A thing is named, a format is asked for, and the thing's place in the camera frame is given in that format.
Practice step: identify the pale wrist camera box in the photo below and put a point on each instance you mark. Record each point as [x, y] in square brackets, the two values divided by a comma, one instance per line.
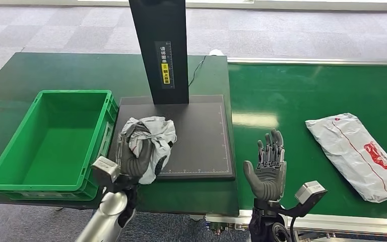
[105, 170]
[308, 192]

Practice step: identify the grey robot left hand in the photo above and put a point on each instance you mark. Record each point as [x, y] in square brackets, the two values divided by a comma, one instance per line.
[135, 163]

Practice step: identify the dark green table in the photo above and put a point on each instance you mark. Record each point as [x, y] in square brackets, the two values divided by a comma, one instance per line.
[46, 71]

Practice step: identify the grey poly mailer package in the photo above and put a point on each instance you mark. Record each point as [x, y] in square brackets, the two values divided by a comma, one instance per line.
[353, 153]
[160, 133]

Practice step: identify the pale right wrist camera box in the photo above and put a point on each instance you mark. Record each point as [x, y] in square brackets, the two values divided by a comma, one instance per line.
[308, 192]

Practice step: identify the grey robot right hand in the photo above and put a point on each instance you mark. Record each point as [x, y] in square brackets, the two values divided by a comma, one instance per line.
[268, 180]

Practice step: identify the small white object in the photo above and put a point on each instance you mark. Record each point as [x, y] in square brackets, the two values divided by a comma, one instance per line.
[216, 52]

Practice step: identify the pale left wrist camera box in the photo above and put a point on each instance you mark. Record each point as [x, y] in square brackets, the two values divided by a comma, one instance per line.
[105, 170]

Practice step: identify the yellow black label sticker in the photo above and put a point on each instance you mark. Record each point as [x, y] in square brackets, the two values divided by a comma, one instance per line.
[164, 66]

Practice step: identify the green conveyor belt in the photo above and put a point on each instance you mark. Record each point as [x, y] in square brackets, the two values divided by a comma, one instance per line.
[297, 93]

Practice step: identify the green plastic crate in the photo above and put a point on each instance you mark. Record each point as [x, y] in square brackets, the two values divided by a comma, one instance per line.
[53, 143]

